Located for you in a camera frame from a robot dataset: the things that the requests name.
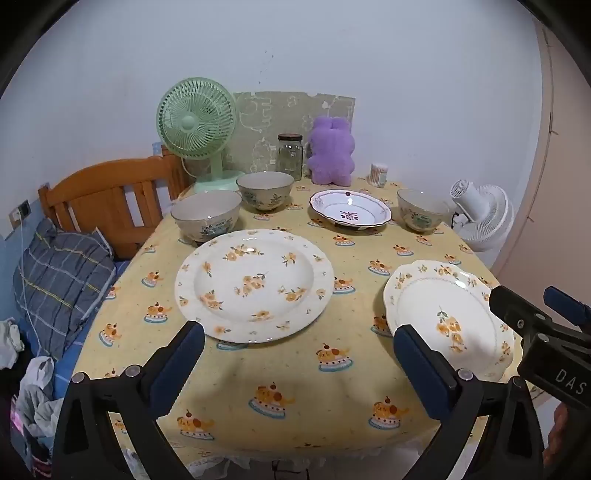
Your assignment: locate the glass jar with dark lid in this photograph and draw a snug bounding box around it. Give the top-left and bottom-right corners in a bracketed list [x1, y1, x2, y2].
[277, 134, 304, 182]

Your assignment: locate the grey crumpled cloth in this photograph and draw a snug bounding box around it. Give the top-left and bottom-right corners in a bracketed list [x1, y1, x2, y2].
[18, 355, 65, 439]

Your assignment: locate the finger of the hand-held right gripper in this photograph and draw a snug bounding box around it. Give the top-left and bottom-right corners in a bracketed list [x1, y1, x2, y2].
[488, 285, 555, 344]
[543, 286, 591, 335]

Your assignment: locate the cream floral ceramic bowl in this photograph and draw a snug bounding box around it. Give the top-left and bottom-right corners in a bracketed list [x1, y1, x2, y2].
[171, 190, 243, 245]
[397, 188, 451, 232]
[236, 172, 295, 213]

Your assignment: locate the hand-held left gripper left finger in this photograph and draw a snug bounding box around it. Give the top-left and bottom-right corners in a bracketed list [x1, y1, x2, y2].
[53, 320, 206, 480]

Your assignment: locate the small scalloped floral plate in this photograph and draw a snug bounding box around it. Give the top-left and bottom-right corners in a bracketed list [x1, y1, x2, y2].
[383, 259, 515, 381]

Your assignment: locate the beige cabinet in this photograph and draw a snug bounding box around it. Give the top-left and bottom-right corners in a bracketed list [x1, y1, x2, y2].
[489, 18, 591, 324]

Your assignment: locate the large orange floral plate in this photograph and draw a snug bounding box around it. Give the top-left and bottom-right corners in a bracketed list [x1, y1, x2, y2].
[174, 229, 335, 344]

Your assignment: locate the yellow printed tablecloth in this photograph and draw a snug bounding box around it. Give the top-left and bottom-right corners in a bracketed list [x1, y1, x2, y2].
[69, 178, 550, 467]

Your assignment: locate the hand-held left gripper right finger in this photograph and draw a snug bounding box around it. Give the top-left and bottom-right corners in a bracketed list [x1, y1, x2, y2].
[392, 324, 548, 480]

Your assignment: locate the blue plaid pillow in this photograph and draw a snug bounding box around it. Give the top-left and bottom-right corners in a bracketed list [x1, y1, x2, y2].
[13, 218, 116, 361]

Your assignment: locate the wall socket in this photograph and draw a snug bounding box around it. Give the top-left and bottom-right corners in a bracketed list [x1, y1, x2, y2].
[9, 200, 31, 228]

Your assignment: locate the wooden chair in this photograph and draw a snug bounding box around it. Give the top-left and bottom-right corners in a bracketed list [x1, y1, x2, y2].
[38, 147, 192, 259]

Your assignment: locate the person's right hand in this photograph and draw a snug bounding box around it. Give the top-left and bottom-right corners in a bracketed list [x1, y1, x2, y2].
[542, 401, 575, 468]

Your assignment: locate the blue bed sheet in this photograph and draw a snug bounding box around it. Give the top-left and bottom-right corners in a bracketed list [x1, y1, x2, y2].
[0, 258, 134, 416]

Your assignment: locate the white standing fan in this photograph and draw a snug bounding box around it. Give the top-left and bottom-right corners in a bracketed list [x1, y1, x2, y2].
[450, 179, 515, 252]

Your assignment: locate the white crumpled cloth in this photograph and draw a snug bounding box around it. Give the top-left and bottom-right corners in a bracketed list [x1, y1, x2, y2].
[0, 318, 26, 370]

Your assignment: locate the purple plush toy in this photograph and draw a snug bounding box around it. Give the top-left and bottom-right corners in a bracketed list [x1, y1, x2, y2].
[306, 116, 357, 186]

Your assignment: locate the green patterned board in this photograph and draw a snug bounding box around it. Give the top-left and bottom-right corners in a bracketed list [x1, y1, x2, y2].
[226, 91, 356, 178]

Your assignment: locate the red trimmed white plate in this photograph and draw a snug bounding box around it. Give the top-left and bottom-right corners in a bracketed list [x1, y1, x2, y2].
[309, 189, 393, 229]

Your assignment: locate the white charging cable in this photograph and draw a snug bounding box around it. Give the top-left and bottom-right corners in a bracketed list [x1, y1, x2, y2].
[19, 222, 37, 354]

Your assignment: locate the green desk fan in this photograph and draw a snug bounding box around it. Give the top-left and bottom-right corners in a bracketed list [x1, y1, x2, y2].
[156, 78, 247, 195]

